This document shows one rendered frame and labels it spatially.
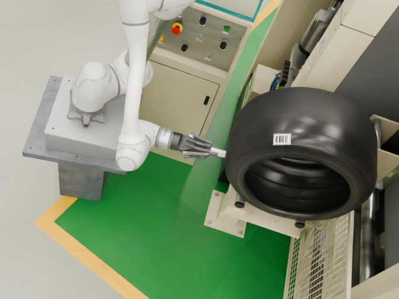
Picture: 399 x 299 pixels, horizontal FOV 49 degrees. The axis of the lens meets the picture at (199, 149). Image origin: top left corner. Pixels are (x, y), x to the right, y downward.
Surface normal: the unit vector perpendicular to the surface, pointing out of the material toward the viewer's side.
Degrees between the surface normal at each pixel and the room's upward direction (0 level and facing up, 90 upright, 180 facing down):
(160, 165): 0
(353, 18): 90
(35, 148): 0
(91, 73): 3
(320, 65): 90
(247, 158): 86
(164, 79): 90
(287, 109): 32
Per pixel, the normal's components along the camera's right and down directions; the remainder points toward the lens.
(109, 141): 0.30, -0.52
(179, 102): -0.24, 0.78
